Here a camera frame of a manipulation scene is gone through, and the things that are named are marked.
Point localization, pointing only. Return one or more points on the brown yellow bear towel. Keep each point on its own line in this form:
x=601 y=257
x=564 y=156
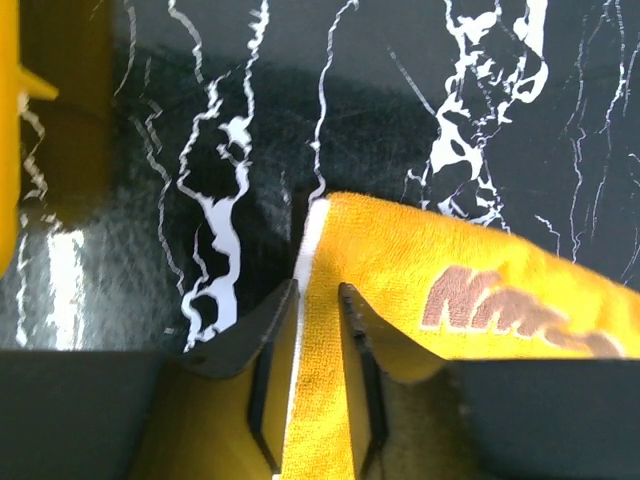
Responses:
x=462 y=291

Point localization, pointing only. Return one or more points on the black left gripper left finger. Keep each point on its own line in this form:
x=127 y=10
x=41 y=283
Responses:
x=217 y=411

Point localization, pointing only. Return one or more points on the yellow plastic bin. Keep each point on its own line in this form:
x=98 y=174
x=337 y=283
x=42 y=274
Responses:
x=18 y=84

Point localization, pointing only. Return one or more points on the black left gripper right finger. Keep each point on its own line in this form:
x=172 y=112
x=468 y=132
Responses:
x=416 y=415

